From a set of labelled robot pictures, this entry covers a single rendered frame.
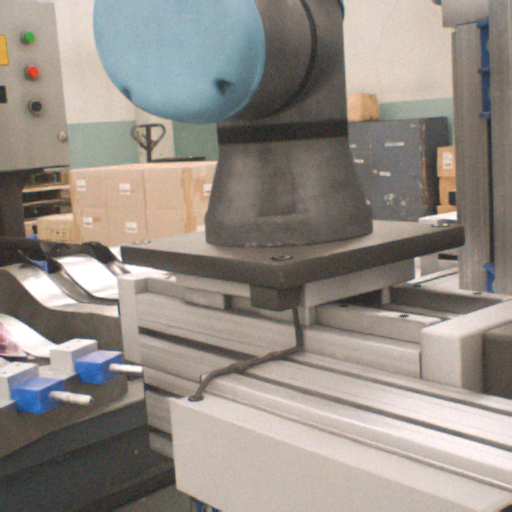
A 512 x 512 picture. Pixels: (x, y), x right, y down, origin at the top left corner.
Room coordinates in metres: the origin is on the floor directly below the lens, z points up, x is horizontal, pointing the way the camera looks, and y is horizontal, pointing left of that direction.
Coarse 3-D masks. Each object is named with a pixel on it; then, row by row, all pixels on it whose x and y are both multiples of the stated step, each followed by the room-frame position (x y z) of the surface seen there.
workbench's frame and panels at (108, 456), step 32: (96, 416) 0.99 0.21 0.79; (128, 416) 1.03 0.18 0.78; (32, 448) 0.93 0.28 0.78; (64, 448) 0.96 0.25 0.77; (96, 448) 1.04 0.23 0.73; (128, 448) 1.08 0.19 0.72; (0, 480) 0.95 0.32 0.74; (32, 480) 0.98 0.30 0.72; (64, 480) 1.01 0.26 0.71; (96, 480) 1.04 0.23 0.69; (128, 480) 1.08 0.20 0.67; (160, 480) 1.14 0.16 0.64
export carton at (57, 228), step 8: (48, 216) 6.68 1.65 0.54; (56, 216) 6.69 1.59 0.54; (64, 216) 6.67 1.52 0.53; (72, 216) 6.62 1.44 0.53; (40, 224) 6.60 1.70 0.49; (48, 224) 6.52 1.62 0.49; (56, 224) 6.45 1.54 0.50; (64, 224) 6.37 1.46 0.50; (72, 224) 6.30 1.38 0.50; (40, 232) 6.61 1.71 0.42; (48, 232) 6.52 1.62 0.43; (56, 232) 6.44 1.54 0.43; (64, 232) 6.37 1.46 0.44; (72, 232) 6.30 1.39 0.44; (48, 240) 6.52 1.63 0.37; (56, 240) 6.43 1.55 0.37; (64, 240) 6.36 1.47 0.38; (72, 240) 6.30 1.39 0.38
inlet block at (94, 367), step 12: (60, 348) 1.00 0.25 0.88; (72, 348) 1.00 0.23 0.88; (84, 348) 1.01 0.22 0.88; (96, 348) 1.03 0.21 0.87; (60, 360) 1.00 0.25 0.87; (72, 360) 0.99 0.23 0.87; (84, 360) 0.99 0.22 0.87; (96, 360) 0.98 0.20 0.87; (108, 360) 0.99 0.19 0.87; (120, 360) 1.01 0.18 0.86; (84, 372) 0.98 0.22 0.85; (96, 372) 0.97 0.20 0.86; (108, 372) 0.98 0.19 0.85; (120, 372) 0.98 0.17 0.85; (132, 372) 0.97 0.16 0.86
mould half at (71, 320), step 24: (24, 264) 1.38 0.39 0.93; (72, 264) 1.40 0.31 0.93; (96, 264) 1.42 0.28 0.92; (0, 288) 1.36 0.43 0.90; (24, 288) 1.30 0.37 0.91; (48, 288) 1.32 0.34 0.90; (96, 288) 1.35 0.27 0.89; (0, 312) 1.37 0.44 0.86; (24, 312) 1.31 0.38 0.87; (48, 312) 1.26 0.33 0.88; (72, 312) 1.21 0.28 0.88; (96, 312) 1.17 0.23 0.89; (48, 336) 1.26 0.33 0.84; (72, 336) 1.21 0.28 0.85; (96, 336) 1.17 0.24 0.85; (120, 336) 1.12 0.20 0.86
